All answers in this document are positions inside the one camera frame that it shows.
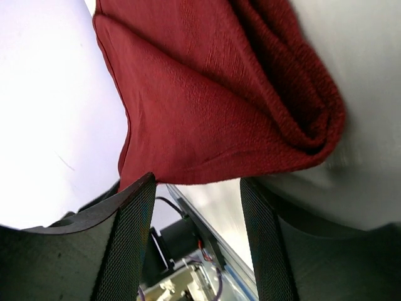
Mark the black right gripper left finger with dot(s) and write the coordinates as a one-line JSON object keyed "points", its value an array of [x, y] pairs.
{"points": [[96, 254]]}

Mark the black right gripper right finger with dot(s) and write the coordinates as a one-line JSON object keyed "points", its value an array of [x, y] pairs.
{"points": [[297, 255]]}

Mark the dark red cloth napkin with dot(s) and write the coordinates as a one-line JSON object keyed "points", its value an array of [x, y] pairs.
{"points": [[216, 90]]}

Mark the aluminium front rail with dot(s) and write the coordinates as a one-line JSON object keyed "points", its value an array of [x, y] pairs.
{"points": [[218, 205]]}

